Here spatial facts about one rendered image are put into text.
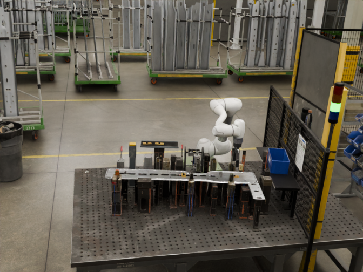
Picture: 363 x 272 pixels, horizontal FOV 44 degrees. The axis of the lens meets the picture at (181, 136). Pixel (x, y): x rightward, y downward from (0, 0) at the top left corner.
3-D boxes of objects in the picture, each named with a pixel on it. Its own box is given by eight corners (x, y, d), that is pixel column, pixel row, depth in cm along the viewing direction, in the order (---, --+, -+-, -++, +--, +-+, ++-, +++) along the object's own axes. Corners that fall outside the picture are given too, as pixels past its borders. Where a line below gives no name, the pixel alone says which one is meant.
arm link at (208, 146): (193, 155, 494) (193, 137, 485) (209, 153, 499) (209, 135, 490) (198, 162, 479) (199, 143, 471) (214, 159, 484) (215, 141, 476)
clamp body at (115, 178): (110, 217, 393) (109, 180, 380) (112, 208, 407) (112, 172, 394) (122, 217, 394) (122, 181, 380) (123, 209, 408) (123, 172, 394)
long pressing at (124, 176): (103, 180, 395) (103, 178, 395) (107, 169, 416) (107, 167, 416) (258, 184, 402) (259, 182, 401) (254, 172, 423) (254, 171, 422)
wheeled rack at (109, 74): (121, 93, 995) (120, 11, 930) (74, 93, 973) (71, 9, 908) (114, 72, 1168) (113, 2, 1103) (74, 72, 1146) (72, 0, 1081)
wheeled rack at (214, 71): (148, 85, 1064) (150, 8, 999) (145, 75, 1155) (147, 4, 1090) (227, 86, 1093) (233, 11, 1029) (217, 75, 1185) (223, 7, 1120)
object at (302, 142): (301, 174, 389) (306, 141, 378) (294, 163, 410) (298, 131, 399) (303, 174, 389) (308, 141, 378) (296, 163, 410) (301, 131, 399)
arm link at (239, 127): (241, 133, 403) (227, 134, 399) (242, 117, 398) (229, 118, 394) (246, 137, 394) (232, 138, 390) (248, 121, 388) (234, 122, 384)
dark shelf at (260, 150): (275, 190, 390) (275, 187, 389) (255, 149, 474) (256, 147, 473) (300, 191, 391) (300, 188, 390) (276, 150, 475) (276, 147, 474)
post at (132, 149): (128, 187, 445) (128, 146, 429) (128, 183, 452) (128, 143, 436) (135, 187, 446) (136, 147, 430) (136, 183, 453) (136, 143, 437)
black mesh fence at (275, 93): (291, 317, 387) (320, 153, 330) (250, 202, 570) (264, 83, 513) (307, 317, 388) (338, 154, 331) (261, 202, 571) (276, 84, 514)
